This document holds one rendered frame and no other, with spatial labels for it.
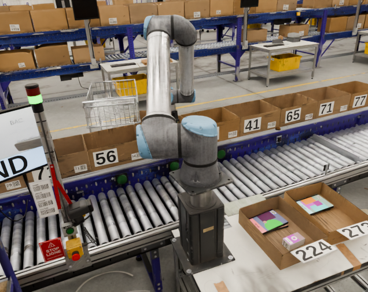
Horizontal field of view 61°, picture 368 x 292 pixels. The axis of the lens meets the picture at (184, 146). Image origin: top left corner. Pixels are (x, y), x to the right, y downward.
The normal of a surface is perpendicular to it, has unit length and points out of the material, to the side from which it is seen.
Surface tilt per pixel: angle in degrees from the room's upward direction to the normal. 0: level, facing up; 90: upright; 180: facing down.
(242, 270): 0
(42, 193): 90
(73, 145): 89
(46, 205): 90
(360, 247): 0
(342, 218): 0
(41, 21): 90
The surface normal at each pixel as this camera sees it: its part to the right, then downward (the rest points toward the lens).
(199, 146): 0.01, 0.43
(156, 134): -0.01, -0.36
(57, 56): 0.35, 0.41
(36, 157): 0.68, 0.24
